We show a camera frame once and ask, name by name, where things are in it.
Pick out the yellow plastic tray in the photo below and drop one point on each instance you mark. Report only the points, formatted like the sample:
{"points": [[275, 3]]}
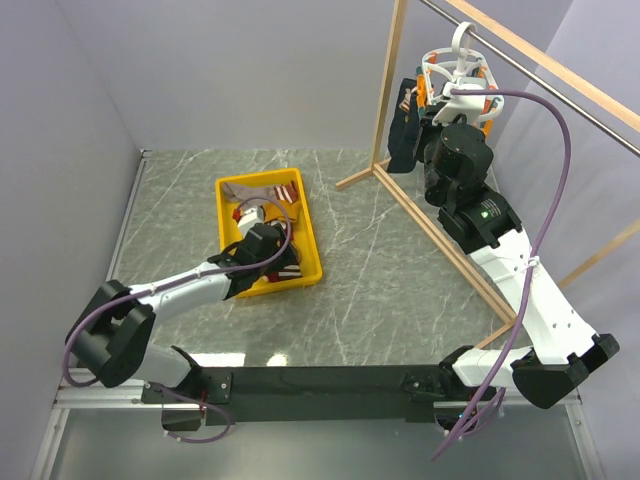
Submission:
{"points": [[289, 187]]}

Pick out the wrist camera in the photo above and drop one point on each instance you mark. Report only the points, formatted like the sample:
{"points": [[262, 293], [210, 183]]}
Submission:
{"points": [[248, 217], [470, 100]]}

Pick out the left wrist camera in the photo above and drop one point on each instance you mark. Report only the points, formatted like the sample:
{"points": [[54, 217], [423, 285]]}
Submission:
{"points": [[248, 217]]}

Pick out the white round clip hanger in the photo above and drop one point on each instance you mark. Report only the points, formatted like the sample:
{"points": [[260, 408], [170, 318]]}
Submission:
{"points": [[458, 63]]}

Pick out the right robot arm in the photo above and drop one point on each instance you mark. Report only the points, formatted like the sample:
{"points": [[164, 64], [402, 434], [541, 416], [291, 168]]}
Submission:
{"points": [[564, 349]]}

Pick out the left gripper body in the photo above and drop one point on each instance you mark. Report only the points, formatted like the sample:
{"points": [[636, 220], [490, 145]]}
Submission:
{"points": [[287, 259]]}

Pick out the mustard yellow sock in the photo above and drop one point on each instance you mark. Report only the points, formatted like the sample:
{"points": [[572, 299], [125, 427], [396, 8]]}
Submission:
{"points": [[281, 211]]}

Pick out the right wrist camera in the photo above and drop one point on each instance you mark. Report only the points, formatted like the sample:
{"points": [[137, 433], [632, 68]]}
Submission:
{"points": [[470, 100]]}

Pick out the black base bar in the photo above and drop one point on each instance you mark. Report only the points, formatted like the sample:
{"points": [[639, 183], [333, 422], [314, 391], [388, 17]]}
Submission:
{"points": [[280, 394]]}

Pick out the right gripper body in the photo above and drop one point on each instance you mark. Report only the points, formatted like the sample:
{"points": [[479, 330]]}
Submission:
{"points": [[428, 134]]}

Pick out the navy blue hanging sock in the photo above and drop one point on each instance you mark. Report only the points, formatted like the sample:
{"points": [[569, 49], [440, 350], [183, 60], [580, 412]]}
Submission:
{"points": [[403, 129]]}

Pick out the grey sock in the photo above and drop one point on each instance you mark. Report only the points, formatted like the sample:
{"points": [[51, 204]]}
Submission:
{"points": [[238, 193]]}

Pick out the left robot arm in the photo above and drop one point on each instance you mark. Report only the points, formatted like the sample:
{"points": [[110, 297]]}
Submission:
{"points": [[112, 336]]}

